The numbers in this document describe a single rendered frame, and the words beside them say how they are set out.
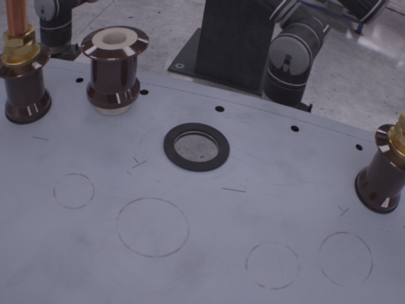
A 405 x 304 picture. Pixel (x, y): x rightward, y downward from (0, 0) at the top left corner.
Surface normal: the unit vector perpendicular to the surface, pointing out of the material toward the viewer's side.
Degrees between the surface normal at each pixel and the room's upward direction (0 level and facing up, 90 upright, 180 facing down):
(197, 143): 0
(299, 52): 86
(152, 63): 0
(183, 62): 0
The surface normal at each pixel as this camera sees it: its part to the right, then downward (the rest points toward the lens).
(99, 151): 0.13, -0.69
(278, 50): -0.48, 0.58
